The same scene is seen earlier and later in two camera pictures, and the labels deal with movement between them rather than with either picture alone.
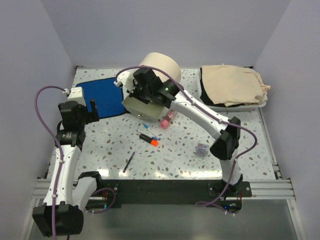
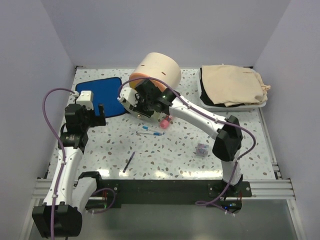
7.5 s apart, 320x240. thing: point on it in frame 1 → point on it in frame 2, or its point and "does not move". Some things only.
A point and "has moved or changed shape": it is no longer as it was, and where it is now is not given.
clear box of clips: [202, 149] does not move
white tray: [244, 108] does not move
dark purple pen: [130, 159] does not move
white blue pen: [146, 134] has moved or changed shape
